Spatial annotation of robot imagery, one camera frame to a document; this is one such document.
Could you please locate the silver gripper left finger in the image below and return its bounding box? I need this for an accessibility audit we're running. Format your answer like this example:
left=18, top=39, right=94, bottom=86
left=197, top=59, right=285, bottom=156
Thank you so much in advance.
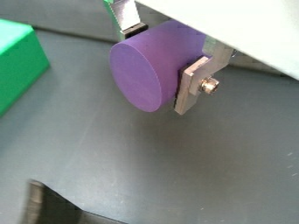
left=102, top=0, right=148, bottom=41

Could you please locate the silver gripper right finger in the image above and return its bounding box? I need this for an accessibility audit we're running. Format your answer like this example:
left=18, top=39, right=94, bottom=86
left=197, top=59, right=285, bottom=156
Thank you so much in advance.
left=173, top=36, right=233, bottom=115

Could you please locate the purple cylinder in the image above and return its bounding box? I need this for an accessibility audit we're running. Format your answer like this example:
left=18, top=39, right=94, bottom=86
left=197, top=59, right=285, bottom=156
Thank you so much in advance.
left=109, top=20, right=205, bottom=112

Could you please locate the green foam shape-sorter block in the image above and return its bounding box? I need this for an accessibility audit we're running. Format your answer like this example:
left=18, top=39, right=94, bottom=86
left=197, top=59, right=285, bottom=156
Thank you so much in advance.
left=0, top=18, right=49, bottom=117

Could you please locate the black curved cradle stand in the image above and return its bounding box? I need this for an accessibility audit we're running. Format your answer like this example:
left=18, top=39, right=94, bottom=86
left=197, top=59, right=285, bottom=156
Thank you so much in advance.
left=19, top=180, right=125, bottom=224

